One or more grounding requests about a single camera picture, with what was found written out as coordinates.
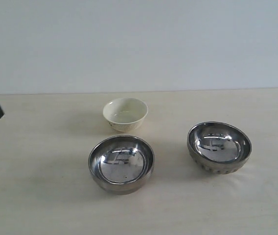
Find ribbed steel bowl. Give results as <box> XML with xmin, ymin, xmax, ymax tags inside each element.
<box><xmin>186</xmin><ymin>121</ymin><xmax>252</xmax><ymax>174</ymax></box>

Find cream ceramic bowl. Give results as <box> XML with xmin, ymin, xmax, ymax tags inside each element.
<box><xmin>102</xmin><ymin>97</ymin><xmax>149</xmax><ymax>132</ymax></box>

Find smooth steel bowl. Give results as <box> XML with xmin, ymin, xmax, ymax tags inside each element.
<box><xmin>88</xmin><ymin>135</ymin><xmax>155</xmax><ymax>195</ymax></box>

